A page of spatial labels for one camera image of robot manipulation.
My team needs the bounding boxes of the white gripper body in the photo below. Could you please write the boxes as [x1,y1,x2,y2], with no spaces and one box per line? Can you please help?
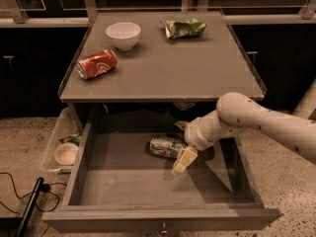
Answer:
[185,116,220,151]

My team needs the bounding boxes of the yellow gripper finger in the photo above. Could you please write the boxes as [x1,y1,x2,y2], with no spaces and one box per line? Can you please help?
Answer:
[172,146,198,175]
[175,120,189,131]

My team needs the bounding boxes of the green 7up can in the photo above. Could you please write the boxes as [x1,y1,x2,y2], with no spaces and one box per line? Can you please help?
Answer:
[149,135,187,159]

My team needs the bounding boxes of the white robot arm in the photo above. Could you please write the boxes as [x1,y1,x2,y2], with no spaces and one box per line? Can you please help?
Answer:
[172,92,316,175]

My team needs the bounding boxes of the grey cabinet counter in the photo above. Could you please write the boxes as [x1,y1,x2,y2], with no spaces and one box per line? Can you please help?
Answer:
[57,11,267,134]

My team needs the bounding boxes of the open grey top drawer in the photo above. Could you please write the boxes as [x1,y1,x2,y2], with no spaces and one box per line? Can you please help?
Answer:
[41,121,282,234]

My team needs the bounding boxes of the metal drawer knob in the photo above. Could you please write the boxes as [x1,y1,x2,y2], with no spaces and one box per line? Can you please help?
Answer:
[159,224,168,236]

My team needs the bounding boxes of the red crushed soda can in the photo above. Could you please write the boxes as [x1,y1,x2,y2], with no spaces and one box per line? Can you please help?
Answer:
[76,49,118,80]

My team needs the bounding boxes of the green chip bag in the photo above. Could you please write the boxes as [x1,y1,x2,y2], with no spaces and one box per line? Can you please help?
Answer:
[162,18,207,40]

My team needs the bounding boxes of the white ceramic bowl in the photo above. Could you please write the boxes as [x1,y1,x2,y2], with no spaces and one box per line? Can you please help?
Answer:
[106,22,141,51]

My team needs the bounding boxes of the green bag in bin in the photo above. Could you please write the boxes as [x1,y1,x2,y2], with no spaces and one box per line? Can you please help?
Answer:
[59,133,82,146]

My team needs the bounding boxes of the small white bowl in bin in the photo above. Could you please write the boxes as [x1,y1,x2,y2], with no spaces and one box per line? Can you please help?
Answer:
[54,143,79,166]

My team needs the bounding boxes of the black bar on floor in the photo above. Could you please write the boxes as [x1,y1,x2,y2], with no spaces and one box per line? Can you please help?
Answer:
[15,177,43,237]

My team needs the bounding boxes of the black floor cable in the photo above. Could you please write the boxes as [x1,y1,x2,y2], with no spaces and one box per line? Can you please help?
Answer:
[0,171,68,215]

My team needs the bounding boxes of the white railing frame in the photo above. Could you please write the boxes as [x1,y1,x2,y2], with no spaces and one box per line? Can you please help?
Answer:
[0,0,316,28]

